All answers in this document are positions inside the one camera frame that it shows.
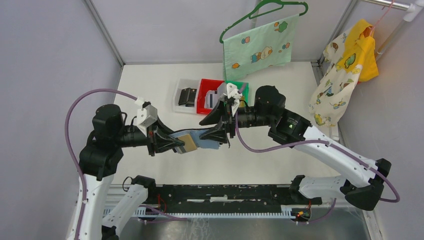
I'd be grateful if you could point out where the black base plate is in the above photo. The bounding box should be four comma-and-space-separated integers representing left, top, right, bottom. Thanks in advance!
145, 184, 323, 214

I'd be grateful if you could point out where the red plastic bin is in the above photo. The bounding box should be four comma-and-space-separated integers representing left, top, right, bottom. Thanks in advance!
195, 78, 224, 115

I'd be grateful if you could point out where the white slotted cable duct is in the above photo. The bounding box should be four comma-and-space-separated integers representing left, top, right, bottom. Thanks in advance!
132, 206, 311, 221

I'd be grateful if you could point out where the gold card stack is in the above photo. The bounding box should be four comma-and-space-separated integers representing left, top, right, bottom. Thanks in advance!
239, 96, 248, 108

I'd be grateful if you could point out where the white card stack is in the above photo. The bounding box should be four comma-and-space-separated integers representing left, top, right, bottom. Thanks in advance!
204, 90, 219, 110

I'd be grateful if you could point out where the clear plastic bin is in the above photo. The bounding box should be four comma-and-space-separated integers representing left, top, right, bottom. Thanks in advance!
172, 78, 200, 114

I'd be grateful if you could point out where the black leather card holder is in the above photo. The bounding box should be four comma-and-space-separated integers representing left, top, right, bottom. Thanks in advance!
169, 128, 220, 154

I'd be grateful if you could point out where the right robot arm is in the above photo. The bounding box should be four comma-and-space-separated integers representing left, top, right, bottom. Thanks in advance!
200, 83, 392, 211

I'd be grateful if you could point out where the metal hanging rail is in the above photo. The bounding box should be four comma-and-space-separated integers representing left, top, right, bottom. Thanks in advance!
361, 0, 424, 57

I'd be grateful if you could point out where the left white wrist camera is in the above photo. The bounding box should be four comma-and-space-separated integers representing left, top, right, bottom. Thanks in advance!
134, 97, 158, 136

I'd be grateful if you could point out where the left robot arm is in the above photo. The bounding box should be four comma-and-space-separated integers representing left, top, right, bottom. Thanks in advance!
68, 104, 185, 240

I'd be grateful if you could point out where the light green printed cloth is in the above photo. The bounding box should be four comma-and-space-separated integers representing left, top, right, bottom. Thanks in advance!
223, 14, 300, 81

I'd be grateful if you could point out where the green plastic bin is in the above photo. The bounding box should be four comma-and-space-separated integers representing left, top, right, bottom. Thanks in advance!
224, 82, 248, 112

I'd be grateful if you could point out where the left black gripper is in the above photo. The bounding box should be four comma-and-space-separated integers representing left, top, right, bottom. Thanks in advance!
114, 112, 186, 155

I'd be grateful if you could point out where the yellow garment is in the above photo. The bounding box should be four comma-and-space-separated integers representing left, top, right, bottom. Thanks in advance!
336, 19, 379, 82

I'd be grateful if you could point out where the black card stack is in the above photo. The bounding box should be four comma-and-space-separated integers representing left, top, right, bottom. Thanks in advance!
178, 87, 197, 107

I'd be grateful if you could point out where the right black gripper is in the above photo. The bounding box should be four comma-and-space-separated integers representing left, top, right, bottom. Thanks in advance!
199, 98, 274, 144

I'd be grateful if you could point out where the green clothes hanger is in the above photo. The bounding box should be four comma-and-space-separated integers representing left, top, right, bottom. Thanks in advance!
219, 0, 309, 44

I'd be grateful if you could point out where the gold credit card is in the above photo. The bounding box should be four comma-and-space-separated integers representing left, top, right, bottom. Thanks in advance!
178, 134, 198, 153

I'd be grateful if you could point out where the white printed garment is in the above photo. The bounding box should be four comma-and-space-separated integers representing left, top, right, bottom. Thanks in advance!
308, 29, 359, 127

